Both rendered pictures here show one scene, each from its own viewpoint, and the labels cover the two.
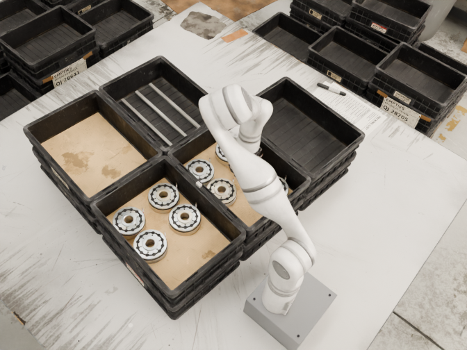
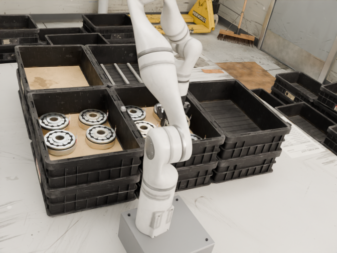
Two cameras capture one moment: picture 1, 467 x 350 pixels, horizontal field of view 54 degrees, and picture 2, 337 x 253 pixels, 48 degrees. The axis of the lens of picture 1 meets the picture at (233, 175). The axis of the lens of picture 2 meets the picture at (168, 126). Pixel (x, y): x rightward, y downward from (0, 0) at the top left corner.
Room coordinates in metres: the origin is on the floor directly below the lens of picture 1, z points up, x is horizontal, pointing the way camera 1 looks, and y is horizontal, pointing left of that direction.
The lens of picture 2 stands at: (-0.18, -0.41, 1.64)
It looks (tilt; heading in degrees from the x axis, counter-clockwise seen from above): 33 degrees down; 19
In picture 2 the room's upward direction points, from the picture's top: 11 degrees clockwise
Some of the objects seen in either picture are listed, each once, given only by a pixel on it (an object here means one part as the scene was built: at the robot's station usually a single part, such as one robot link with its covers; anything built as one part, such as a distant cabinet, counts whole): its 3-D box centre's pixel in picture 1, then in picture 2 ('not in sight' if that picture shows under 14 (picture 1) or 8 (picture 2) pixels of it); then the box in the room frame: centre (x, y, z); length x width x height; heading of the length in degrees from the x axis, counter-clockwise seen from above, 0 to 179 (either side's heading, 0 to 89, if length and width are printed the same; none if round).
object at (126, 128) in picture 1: (95, 152); (58, 78); (0.95, 0.48, 0.87); 0.40 x 0.30 x 0.11; 49
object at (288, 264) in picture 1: (290, 265); (163, 157); (0.53, -0.17, 1.05); 0.09 x 0.09 x 0.17; 49
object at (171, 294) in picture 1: (167, 220); (82, 122); (0.69, 0.18, 0.92); 0.40 x 0.30 x 0.02; 49
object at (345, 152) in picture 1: (297, 125); (231, 106); (1.14, -0.21, 0.92); 0.40 x 0.30 x 0.02; 49
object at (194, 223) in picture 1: (184, 217); (101, 133); (0.74, 0.14, 0.86); 0.10 x 0.10 x 0.01
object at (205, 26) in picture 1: (202, 23); (191, 58); (1.94, 0.25, 0.71); 0.22 x 0.19 x 0.01; 55
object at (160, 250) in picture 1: (150, 244); (59, 139); (0.63, 0.23, 0.86); 0.10 x 0.10 x 0.01
